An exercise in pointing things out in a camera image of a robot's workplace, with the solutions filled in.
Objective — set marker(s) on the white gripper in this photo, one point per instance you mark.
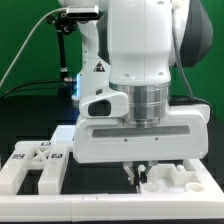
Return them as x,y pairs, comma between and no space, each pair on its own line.
181,134

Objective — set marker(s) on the white chair seat plate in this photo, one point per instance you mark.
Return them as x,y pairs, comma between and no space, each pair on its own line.
168,178

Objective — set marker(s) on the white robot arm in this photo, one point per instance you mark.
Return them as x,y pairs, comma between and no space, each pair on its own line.
130,120

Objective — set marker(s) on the white base tag plate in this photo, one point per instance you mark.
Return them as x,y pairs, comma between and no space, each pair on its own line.
63,133

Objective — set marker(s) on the white U-shaped obstacle frame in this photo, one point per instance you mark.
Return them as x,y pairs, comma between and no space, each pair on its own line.
27,205

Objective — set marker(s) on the white chair back frame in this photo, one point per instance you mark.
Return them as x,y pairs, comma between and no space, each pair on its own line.
50,157

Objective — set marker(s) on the black camera stand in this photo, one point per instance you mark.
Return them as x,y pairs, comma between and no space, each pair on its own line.
64,26

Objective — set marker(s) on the grey camera on stand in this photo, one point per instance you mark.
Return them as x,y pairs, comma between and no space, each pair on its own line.
82,12

